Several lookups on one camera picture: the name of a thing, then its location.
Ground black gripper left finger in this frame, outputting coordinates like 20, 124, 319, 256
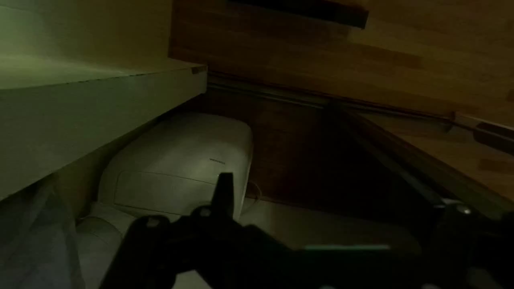
102, 171, 302, 289

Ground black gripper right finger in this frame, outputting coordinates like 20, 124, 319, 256
423, 201, 514, 289

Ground white closet partition panel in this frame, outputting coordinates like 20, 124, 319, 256
0, 52, 209, 203

